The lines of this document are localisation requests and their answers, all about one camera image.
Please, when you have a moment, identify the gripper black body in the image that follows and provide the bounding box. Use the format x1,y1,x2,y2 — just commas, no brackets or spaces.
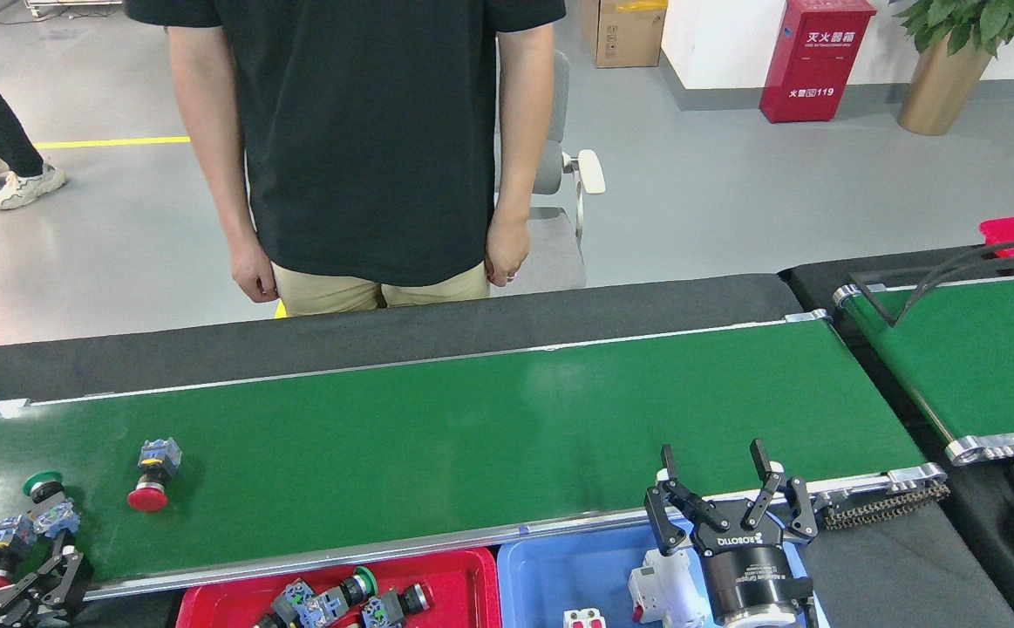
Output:
0,604,63,628
691,513,804,624

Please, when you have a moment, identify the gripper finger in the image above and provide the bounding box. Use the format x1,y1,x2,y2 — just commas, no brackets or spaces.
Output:
643,443,730,557
0,532,94,622
744,437,820,543

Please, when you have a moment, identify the red mushroom push button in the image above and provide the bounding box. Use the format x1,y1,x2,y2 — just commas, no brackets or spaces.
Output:
0,514,37,599
126,437,184,514

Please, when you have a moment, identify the green push button switch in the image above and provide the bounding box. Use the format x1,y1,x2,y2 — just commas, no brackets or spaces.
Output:
21,470,82,539
296,566,379,628
252,579,316,628

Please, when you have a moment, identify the blue plastic tray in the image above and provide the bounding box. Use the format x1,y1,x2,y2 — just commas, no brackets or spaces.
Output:
495,513,814,628

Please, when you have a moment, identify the long green conveyor belt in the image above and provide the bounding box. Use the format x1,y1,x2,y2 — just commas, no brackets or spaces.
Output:
0,308,949,604

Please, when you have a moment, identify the red plastic tray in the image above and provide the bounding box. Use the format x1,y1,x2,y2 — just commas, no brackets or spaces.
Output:
175,546,502,628

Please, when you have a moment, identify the green feeder conveyor belt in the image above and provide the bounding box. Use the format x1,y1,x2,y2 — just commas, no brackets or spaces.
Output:
831,270,1014,468

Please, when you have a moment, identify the person's left hand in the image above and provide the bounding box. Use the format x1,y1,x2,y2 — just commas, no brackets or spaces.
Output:
482,212,533,288

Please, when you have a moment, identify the person's right hand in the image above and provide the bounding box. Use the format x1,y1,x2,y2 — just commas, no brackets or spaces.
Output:
228,229,280,305

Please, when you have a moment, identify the grey office chair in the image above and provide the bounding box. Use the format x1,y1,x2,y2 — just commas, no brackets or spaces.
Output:
493,48,607,294

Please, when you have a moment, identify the potted green plant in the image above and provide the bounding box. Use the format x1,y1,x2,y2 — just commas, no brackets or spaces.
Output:
888,0,1014,137

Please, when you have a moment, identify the red fire extinguisher cabinet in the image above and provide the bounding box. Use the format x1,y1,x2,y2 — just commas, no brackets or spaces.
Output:
759,0,879,124

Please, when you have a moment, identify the brown cardboard box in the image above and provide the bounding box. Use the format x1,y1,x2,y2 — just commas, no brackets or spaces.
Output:
581,0,670,70

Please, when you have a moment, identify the metal equipment cart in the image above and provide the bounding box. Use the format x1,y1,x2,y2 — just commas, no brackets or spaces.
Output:
23,0,126,20

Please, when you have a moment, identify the black drive chain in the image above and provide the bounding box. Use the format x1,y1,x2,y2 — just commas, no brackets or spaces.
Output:
819,481,952,531

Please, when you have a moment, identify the black cable loop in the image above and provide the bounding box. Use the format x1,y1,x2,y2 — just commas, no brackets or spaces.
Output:
845,237,1014,329

